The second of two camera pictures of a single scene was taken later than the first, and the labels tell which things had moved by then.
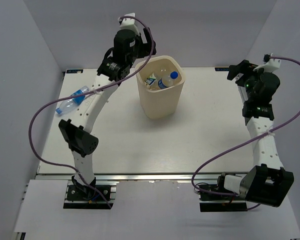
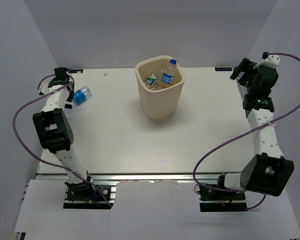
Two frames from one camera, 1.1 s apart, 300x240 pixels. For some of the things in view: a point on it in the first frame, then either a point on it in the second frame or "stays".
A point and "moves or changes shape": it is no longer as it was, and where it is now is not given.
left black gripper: [136, 38] -> [70, 98]
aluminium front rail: [146, 176] stays
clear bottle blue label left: [71, 103] stays
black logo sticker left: [74, 71] stays
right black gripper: [241, 68] stays
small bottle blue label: [168, 79] moves or changes shape
